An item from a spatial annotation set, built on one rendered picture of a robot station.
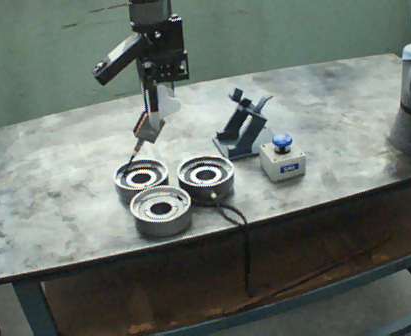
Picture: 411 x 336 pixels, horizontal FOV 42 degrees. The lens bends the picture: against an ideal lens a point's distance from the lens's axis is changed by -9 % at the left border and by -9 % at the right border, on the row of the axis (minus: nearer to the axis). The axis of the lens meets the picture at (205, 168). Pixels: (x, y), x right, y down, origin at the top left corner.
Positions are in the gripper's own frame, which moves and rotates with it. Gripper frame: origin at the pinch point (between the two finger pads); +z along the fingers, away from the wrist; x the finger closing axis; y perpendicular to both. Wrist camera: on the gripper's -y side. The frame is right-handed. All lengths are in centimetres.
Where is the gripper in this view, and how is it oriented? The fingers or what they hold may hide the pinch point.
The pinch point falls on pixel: (151, 121)
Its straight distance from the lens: 109.0
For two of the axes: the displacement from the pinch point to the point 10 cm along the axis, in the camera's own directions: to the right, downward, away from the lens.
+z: 0.7, 8.4, 5.4
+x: -3.0, -5.0, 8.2
